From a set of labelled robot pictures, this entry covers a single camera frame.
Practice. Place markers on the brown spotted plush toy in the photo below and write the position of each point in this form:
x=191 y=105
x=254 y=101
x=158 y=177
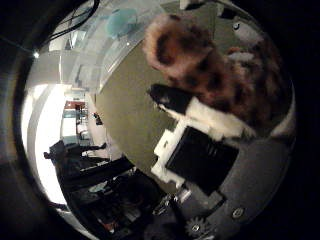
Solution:
x=216 y=75

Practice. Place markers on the olive green table cloth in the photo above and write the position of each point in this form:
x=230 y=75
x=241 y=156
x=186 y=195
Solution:
x=133 y=110

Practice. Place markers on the clear plastic container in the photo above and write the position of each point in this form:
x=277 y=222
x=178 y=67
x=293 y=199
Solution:
x=100 y=50

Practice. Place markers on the teal plush toy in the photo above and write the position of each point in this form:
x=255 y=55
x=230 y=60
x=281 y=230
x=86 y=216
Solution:
x=121 y=21

